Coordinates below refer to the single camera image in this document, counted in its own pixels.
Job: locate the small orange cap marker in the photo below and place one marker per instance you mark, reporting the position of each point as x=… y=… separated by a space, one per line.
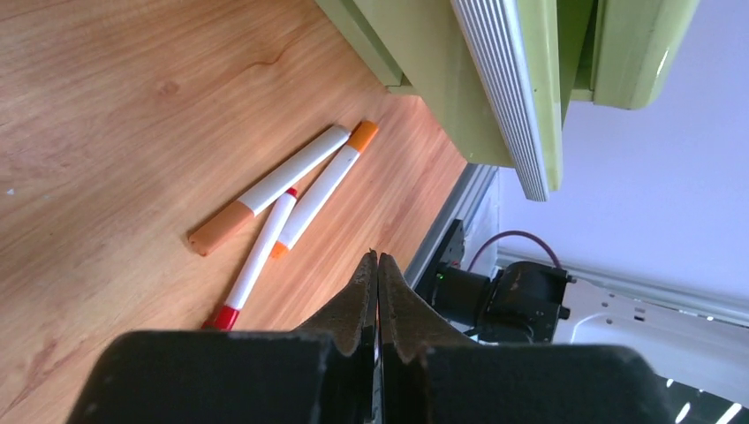
x=322 y=188

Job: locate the green metal drawer cabinet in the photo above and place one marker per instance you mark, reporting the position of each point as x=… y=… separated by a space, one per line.
x=499 y=76

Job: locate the small red cap marker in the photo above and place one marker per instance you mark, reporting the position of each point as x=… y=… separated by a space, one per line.
x=228 y=313

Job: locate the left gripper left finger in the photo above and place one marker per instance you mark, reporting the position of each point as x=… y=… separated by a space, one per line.
x=320 y=372

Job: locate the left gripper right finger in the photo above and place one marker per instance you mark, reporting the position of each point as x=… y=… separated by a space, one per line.
x=433 y=373

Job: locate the white orange marker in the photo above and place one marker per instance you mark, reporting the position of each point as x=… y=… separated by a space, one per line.
x=231 y=218

